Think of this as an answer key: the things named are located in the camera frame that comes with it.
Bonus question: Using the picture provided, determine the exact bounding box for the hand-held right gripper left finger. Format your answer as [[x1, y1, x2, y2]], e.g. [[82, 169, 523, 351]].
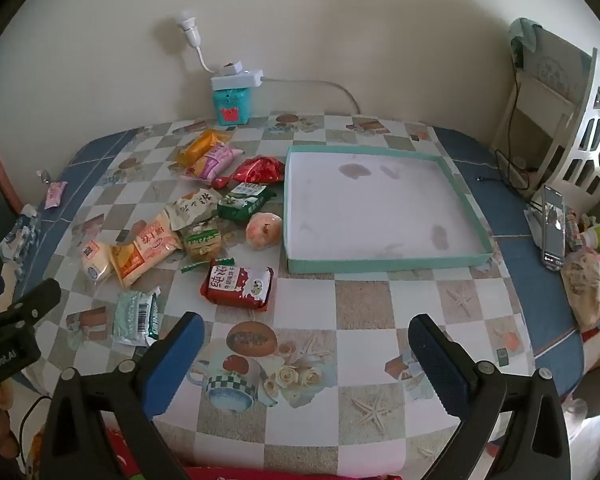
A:
[[39, 311, 206, 480]]

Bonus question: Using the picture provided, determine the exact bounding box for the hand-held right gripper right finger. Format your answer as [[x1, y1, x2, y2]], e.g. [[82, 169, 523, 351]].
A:
[[408, 313, 573, 480]]

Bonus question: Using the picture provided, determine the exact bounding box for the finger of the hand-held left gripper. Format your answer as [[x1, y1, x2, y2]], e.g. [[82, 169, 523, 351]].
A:
[[0, 278, 62, 334]]

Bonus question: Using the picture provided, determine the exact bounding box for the mint green barcode packet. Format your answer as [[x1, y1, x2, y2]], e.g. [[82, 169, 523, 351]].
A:
[[111, 287, 162, 348]]

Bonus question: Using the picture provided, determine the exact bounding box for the round bun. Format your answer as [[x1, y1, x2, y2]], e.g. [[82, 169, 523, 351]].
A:
[[77, 240, 115, 283]]

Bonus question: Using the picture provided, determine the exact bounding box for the red white wafer packet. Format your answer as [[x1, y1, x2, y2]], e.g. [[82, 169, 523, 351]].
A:
[[200, 258, 275, 311]]

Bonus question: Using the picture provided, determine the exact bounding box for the orange bread packet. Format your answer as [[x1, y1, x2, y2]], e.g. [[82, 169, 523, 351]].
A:
[[111, 211, 183, 288]]

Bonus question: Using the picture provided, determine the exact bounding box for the pastry with green label wrapper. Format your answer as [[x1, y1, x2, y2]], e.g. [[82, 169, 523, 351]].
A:
[[179, 220, 227, 275]]

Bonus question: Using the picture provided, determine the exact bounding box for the beige snack packet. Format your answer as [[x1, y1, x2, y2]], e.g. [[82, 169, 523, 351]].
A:
[[166, 187, 223, 233]]

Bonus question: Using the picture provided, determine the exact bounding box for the peach bun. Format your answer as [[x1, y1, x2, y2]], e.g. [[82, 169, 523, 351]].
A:
[[245, 212, 284, 250]]

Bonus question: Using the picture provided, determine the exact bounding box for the teal shallow cardboard tray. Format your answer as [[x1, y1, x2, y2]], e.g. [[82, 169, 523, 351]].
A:
[[281, 145, 494, 275]]

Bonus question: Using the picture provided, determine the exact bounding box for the green snack packet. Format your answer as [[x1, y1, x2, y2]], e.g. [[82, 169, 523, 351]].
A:
[[217, 183, 277, 223]]

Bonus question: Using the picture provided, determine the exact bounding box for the pink snack packet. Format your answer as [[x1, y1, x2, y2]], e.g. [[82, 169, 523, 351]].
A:
[[181, 142, 246, 182]]

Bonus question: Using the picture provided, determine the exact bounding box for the red snack packet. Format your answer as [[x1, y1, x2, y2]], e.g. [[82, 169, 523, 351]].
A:
[[230, 156, 286, 186]]

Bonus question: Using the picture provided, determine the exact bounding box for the blue white crumpled packet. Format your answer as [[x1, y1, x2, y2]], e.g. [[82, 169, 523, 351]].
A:
[[0, 205, 41, 261]]

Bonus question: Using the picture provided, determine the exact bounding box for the pink candy wrapper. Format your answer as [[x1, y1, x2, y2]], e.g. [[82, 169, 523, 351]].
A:
[[44, 182, 68, 209]]

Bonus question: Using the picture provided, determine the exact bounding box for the white phone stand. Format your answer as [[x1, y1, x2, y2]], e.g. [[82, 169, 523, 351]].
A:
[[524, 204, 548, 238]]

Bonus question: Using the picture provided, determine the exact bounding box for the smartphone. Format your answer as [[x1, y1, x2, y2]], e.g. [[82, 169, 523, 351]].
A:
[[541, 184, 567, 272]]

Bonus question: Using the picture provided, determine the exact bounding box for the orange snack packet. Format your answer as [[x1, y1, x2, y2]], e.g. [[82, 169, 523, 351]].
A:
[[174, 129, 231, 168]]

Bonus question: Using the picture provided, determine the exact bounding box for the teal toy box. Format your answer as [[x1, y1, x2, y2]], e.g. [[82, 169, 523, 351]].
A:
[[211, 85, 253, 127]]

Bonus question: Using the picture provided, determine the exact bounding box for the white shelf unit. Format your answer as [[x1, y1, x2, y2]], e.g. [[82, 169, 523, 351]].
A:
[[492, 17, 600, 201]]

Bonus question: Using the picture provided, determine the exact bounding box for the white power strip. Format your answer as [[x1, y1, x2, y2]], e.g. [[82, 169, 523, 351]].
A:
[[210, 69, 264, 92]]

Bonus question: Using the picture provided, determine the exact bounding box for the teal cloth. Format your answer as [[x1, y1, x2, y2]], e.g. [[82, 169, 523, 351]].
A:
[[509, 17, 538, 68]]

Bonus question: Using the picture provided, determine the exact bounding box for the black cable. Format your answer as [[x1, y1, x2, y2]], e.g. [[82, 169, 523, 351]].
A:
[[477, 72, 536, 193]]

